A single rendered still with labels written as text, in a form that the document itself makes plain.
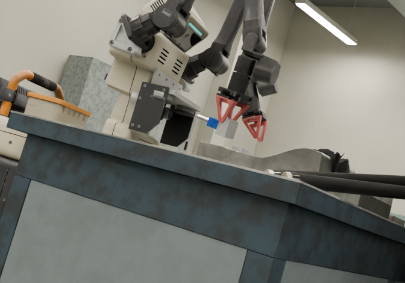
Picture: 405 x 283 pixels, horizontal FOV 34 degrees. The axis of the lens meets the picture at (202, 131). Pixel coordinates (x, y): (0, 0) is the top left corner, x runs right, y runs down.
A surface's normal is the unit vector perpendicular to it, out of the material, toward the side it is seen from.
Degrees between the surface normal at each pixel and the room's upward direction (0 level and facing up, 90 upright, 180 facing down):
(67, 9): 90
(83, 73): 90
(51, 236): 90
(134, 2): 90
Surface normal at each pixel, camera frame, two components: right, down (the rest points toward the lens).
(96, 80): 0.73, 0.15
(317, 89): -0.62, -0.26
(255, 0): -0.29, -0.20
